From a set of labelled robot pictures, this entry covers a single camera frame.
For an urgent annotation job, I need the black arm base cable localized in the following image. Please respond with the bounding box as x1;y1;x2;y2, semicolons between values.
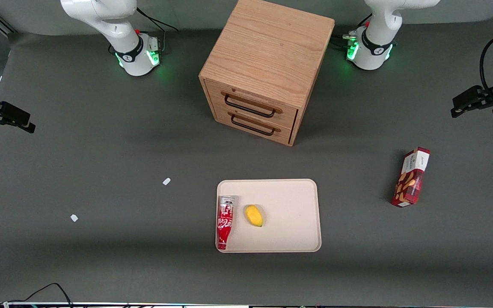
331;15;374;48
136;7;179;55

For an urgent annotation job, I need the red cookie box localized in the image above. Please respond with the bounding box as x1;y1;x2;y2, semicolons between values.
391;147;431;208

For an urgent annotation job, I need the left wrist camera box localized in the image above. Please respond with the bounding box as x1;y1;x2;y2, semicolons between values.
452;85;485;108

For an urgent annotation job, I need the yellow mango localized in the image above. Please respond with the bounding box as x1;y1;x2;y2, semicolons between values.
245;204;264;228

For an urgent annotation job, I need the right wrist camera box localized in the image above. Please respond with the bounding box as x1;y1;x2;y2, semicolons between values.
0;101;32;126

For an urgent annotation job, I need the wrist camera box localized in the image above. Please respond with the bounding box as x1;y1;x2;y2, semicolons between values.
452;85;485;108
0;101;32;126

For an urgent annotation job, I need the black cable at table edge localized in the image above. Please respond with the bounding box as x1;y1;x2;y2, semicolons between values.
3;282;74;307

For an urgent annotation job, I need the beige plastic tray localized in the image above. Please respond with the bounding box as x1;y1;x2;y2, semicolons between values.
216;178;322;253

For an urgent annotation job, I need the wooden drawer with black handle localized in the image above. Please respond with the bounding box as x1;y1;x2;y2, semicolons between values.
214;105;295;145
206;80;299;129

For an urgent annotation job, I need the red cola can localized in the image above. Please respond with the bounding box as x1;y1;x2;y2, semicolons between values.
217;195;235;250

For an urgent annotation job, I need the black left arm base cable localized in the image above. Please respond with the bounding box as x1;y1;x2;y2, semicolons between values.
331;15;374;48

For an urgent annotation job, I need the wooden drawer cabinet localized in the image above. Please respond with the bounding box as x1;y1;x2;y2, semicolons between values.
199;0;336;147

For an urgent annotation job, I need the black right arm base cable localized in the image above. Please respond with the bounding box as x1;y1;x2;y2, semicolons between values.
136;7;179;55

